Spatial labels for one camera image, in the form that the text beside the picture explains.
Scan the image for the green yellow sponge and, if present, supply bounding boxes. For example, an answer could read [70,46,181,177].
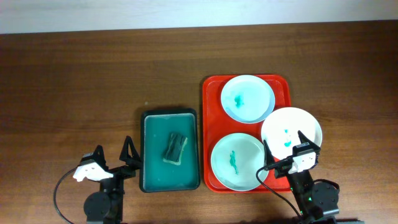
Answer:
[163,133,188,166]

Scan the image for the dark green water tray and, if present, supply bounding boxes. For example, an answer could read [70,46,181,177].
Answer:
[139,108,200,193]

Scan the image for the white plate green stain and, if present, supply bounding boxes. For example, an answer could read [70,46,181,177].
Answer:
[261,107,323,160]

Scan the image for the light blue plate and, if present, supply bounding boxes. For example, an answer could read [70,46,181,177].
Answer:
[220,75,276,124]

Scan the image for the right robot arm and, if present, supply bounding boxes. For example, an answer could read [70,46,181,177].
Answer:
[256,131,340,223]

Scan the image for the pale green plate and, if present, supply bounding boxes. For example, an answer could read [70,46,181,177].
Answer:
[210,133,269,192]

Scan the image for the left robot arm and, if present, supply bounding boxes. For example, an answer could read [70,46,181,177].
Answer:
[73,136,142,223]

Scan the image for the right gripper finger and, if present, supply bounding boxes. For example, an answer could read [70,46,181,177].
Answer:
[263,140,275,170]
[297,131,320,151]

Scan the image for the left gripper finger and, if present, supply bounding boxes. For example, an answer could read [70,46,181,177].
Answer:
[93,145,108,170]
[119,136,142,170]

